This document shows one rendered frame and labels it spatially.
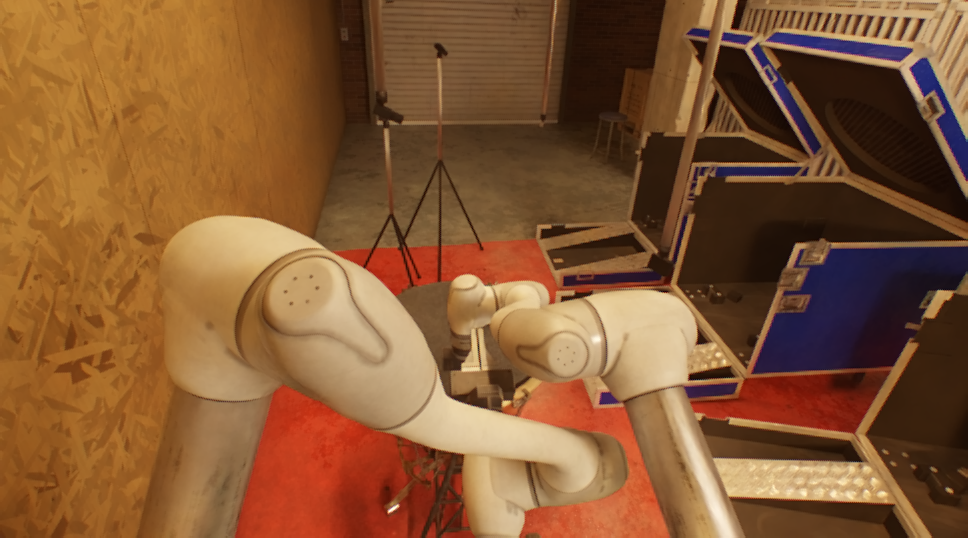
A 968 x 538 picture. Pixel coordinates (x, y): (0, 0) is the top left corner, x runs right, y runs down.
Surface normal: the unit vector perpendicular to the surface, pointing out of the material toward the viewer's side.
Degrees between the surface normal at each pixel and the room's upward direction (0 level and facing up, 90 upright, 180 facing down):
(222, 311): 68
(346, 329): 74
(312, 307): 27
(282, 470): 0
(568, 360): 61
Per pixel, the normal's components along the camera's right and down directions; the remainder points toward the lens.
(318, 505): 0.04, -0.89
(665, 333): 0.32, -0.42
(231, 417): 0.58, 0.25
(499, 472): -0.15, -0.66
